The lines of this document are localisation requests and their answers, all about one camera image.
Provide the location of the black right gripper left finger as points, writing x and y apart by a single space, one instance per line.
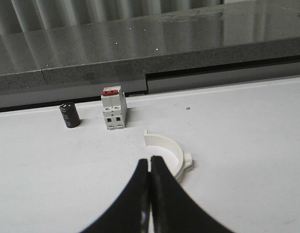
130 212

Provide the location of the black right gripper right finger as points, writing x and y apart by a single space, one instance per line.
173 210

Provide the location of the white half clamp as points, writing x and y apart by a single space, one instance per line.
185 159

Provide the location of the black cylindrical capacitor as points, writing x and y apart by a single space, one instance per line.
70 114

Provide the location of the grey stone countertop ledge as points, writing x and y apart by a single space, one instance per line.
230 43

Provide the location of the white circuit breaker red switch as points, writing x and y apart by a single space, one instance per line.
114 107

